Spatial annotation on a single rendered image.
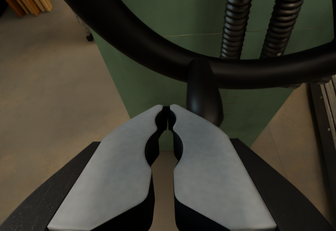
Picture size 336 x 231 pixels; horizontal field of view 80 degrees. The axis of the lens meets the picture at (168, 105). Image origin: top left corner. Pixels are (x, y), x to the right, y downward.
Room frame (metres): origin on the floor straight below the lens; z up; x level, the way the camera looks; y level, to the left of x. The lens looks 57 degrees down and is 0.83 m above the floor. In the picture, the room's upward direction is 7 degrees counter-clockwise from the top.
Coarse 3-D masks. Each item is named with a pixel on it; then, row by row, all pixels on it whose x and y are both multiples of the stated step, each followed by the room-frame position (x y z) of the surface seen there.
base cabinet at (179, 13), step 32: (128, 0) 0.31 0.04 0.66; (160, 0) 0.30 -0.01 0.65; (192, 0) 0.30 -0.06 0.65; (224, 0) 0.29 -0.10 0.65; (256, 0) 0.29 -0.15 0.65; (320, 0) 0.28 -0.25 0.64; (160, 32) 0.30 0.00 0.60; (192, 32) 0.30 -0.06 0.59; (256, 32) 0.28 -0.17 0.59; (320, 32) 0.27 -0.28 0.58; (128, 64) 0.31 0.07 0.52; (128, 96) 0.31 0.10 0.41; (160, 96) 0.30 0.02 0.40; (224, 96) 0.29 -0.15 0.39; (256, 96) 0.28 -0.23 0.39; (288, 96) 0.27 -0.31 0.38; (224, 128) 0.28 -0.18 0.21; (256, 128) 0.27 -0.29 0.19
